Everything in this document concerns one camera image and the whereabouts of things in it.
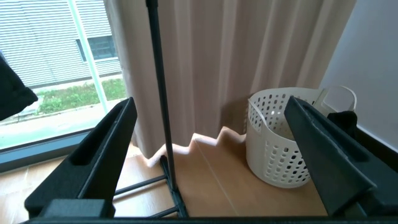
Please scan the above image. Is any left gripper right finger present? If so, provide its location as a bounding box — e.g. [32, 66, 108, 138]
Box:
[284, 95, 398, 218]

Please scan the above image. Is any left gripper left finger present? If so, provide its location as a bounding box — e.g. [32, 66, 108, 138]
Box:
[24, 96, 138, 218]

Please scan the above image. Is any black garment with cream cord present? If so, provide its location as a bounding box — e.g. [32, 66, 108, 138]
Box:
[0, 51, 39, 122]

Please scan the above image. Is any white laundry basket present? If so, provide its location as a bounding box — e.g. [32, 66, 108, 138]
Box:
[245, 85, 358, 189]

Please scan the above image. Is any black clothes rack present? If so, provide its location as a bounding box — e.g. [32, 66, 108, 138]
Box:
[113, 0, 189, 218]

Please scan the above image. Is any window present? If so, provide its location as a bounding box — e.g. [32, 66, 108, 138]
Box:
[0, 0, 128, 174]

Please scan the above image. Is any beige curtain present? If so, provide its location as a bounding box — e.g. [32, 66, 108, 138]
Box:
[104, 0, 357, 159]

